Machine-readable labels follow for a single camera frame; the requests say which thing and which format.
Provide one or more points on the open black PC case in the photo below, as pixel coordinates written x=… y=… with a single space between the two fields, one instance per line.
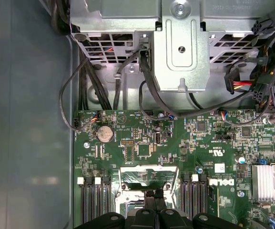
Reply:
x=32 y=119

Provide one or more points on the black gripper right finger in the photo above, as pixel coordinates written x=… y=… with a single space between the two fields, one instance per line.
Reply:
x=173 y=219

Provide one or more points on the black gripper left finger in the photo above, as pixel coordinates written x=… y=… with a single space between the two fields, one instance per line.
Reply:
x=142 y=219

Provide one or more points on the green motherboard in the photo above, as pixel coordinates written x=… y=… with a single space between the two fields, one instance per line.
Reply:
x=199 y=148

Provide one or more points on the internal USB port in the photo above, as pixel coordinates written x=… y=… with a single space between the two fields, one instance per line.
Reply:
x=158 y=138

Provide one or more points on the silver finned heatsink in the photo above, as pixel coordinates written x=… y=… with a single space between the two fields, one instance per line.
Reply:
x=270 y=183

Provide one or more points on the silver perforated drive cage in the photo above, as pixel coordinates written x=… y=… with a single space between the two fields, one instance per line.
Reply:
x=96 y=21

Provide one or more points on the metal socket cover frame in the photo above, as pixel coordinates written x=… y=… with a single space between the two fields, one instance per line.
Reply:
x=132 y=169

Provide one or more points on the round coin battery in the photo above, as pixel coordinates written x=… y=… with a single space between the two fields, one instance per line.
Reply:
x=105 y=134

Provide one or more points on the small white board sticker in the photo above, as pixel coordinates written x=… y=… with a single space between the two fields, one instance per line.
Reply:
x=219 y=167

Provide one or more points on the black power connector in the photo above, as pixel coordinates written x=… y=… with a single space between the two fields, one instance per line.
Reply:
x=230 y=81

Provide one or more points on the silver disk bay bracket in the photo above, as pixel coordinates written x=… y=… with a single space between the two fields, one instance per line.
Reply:
x=182 y=71

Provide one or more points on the RAM slot white clips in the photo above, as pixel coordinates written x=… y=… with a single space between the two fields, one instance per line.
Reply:
x=83 y=202
x=195 y=198

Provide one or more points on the CPU socket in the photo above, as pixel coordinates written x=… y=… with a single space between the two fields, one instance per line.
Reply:
x=123 y=200

